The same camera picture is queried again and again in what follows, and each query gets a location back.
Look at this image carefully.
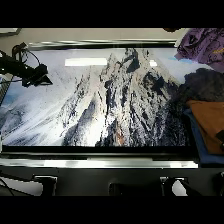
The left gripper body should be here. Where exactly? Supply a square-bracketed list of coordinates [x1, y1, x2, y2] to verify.
[21, 63, 54, 89]

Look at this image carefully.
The dark grey garment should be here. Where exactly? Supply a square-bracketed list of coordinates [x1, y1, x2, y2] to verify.
[178, 67, 224, 105]

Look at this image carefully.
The purple garment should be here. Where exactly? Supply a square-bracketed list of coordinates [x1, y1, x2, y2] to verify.
[173, 27, 224, 74]

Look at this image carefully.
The brown garment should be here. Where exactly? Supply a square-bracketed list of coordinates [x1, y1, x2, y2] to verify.
[185, 99, 224, 156]

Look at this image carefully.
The blue garment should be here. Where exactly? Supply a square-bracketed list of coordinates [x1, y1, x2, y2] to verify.
[182, 107, 224, 168]

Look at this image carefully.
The black cable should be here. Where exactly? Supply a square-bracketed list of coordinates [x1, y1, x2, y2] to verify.
[19, 45, 43, 68]

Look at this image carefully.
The silver frame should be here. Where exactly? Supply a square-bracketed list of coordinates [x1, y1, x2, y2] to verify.
[0, 151, 224, 197]

